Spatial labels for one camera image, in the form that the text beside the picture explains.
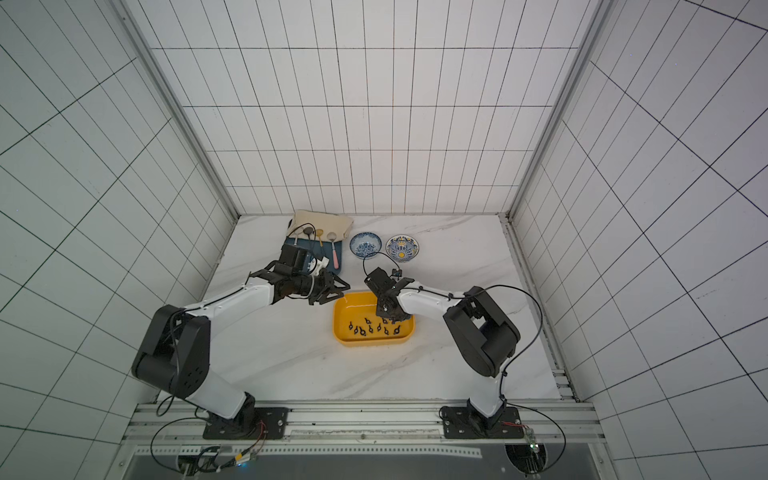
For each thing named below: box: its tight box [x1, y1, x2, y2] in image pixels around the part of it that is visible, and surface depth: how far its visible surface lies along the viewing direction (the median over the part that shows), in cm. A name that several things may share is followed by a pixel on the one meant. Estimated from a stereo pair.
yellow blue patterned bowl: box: [385, 234, 420, 263], surface depth 109 cm
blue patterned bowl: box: [350, 232, 382, 260], surface depth 109 cm
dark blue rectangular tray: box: [282, 237, 343, 275], surface depth 112 cm
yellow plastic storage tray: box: [332, 291, 416, 346], surface depth 90 cm
